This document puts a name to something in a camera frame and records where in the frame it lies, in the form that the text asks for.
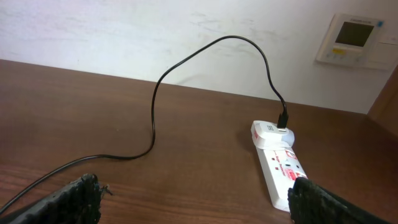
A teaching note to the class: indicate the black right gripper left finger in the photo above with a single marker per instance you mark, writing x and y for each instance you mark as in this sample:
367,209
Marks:
77,202

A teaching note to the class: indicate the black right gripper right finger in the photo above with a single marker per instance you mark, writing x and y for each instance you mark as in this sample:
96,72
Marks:
310,203

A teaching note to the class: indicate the white usb charger plug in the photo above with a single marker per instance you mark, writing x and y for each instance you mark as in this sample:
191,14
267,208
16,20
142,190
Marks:
266,135

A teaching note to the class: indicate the white power strip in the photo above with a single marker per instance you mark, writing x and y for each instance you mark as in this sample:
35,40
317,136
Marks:
280,167

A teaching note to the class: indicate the brown wooden door frame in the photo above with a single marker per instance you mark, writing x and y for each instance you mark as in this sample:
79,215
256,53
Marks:
384,110

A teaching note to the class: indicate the white wall thermostat panel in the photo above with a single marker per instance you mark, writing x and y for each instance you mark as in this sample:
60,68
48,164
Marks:
357,41

